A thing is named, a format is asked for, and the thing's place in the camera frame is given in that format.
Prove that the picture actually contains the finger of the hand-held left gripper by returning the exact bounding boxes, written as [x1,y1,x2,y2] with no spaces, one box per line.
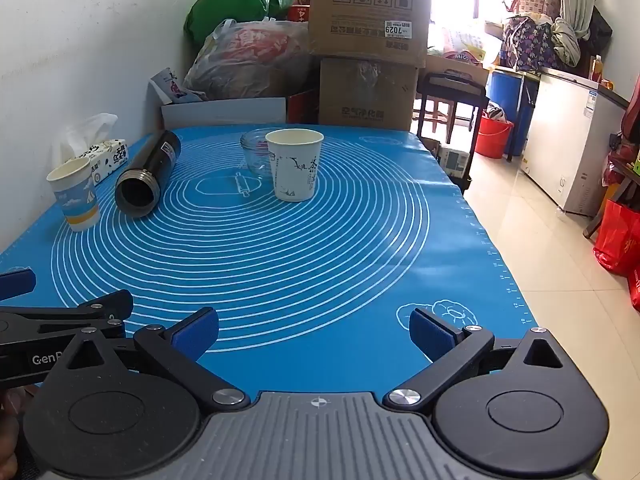
[0,290,134,345]
[0,269,37,302]

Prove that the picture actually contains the blue yellow paper cup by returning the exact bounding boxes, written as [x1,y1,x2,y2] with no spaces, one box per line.
[46,158,99,232]

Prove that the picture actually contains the large cardboard box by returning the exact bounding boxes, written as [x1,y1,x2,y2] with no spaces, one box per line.
[307,0,434,68]

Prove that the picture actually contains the red shopping bag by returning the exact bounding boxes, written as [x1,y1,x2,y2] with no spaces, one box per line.
[593,199,640,277]

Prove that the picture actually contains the black thermos flask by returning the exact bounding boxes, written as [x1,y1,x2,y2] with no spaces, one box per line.
[115,130,182,218]

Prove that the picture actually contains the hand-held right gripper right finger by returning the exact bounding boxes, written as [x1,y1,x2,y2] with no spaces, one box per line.
[384,308,586,413]

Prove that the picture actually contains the white flat box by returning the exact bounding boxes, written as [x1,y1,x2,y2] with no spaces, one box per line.
[161,95,289,131]

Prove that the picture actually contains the white paper cup branch print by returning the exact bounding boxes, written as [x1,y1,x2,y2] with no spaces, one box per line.
[265,129,325,203]

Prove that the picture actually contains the grey cloth bundle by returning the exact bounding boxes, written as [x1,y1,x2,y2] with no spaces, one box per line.
[551,16,582,67]

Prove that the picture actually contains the dark wooden stool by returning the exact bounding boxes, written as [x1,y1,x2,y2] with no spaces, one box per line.
[412,72,491,147]

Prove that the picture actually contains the purple floral bag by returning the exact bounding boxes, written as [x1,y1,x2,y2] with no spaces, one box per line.
[500,15,559,72]

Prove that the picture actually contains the person's left hand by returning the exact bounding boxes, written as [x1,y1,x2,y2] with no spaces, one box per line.
[0,389,25,480]

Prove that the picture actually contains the green bag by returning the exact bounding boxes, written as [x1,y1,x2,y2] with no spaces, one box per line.
[184,0,299,50]

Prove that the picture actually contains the white chest freezer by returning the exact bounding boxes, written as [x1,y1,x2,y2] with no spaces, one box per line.
[520,66,632,218]

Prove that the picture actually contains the clear glass jar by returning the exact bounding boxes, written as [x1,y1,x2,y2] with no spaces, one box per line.
[240,128,286,181]

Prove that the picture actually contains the blue plastic barrel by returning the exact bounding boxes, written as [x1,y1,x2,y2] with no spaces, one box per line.
[487,67,539,157]

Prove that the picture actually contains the blue silicone baking mat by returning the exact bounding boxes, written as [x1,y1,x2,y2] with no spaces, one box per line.
[0,125,539,401]

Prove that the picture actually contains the open cardboard box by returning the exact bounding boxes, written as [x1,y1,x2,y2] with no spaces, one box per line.
[425,53,491,87]

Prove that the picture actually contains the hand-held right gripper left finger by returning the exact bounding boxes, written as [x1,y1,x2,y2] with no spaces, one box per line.
[45,307,252,413]

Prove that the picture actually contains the small white green box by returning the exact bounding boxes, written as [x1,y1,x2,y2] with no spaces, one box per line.
[438,145,471,177]

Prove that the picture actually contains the black bag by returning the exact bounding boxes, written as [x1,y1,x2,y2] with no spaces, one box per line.
[579,5,614,69]

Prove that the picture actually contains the red plastic bucket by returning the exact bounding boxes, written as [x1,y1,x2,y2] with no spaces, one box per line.
[473,111,515,160]

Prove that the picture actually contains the small blue white carton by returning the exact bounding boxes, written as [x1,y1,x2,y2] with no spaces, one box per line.
[149,69,204,104]

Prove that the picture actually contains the tissue pack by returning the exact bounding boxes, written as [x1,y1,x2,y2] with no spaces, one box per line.
[52,113,129,186]

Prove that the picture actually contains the red box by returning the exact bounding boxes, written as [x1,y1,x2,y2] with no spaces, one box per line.
[286,89,321,125]

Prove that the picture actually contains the cardboard box with tape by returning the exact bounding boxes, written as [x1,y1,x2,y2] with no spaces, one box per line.
[318,56,421,132]

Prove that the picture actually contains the clear plastic bag red contents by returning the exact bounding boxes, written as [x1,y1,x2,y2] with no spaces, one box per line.
[182,17,321,102]

